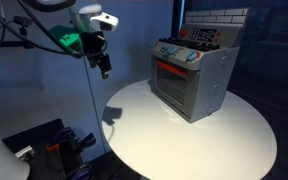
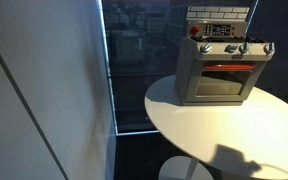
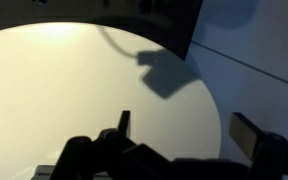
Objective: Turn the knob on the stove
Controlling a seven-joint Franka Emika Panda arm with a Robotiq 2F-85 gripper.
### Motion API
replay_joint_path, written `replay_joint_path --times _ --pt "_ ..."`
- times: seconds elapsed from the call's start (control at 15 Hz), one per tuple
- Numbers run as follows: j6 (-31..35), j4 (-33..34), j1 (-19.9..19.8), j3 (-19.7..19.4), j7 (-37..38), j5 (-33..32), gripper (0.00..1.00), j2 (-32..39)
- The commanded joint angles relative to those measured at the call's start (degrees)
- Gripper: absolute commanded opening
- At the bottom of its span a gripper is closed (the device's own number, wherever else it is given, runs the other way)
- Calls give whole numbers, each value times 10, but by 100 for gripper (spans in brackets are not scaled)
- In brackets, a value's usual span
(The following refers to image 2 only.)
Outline blue grey stove knob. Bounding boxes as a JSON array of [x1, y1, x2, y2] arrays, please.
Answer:
[[238, 41, 251, 55], [224, 44, 240, 54], [263, 42, 276, 56], [199, 42, 213, 54]]

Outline grey toy stove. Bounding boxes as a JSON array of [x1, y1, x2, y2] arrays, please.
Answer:
[[174, 5, 276, 107]]

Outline red round stove dial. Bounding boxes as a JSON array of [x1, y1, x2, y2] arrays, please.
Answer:
[[189, 25, 201, 36]]

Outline white round table base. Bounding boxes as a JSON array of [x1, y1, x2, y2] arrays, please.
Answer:
[[158, 155, 215, 180]]

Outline white table leg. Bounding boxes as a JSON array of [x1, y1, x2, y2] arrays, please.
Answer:
[[185, 157, 200, 180]]

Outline white window frame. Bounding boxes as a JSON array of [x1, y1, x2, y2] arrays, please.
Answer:
[[97, 0, 160, 137]]

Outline red oven door handle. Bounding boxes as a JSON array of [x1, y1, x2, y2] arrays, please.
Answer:
[[203, 63, 257, 71]]

